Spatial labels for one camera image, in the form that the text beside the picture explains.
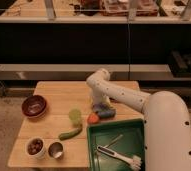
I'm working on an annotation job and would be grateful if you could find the metal spoon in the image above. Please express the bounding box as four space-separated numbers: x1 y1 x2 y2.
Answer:
105 134 123 147

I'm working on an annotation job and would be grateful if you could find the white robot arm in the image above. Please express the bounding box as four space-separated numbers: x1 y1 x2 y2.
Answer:
86 68 191 171

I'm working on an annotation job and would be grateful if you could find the white cup with nuts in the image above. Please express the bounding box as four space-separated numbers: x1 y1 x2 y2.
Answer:
26 137 46 159

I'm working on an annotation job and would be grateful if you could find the green plastic tray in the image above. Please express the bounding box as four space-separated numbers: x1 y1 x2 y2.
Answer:
87 119 145 171

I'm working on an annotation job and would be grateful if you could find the white dish brush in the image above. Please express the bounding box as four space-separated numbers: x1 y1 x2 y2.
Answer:
97 145 142 171

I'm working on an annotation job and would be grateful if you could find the dark red bowl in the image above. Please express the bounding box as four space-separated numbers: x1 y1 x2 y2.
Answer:
21 95 47 118

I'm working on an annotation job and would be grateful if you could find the small metal cup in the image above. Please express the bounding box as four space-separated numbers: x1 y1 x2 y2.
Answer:
48 142 63 159

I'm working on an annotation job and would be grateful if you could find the green cucumber toy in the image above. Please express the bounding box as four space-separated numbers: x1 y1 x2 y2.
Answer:
58 127 82 141

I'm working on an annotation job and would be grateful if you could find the green plastic cup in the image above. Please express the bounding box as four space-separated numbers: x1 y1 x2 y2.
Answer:
69 109 82 126

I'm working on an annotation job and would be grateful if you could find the orange carrot toy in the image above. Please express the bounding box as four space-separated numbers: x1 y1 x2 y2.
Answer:
87 113 99 124

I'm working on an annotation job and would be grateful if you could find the blue grey towel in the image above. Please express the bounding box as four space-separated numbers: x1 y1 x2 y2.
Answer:
92 103 116 114

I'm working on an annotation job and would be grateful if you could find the wooden table board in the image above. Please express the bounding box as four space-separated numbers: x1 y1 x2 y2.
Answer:
7 80 147 169

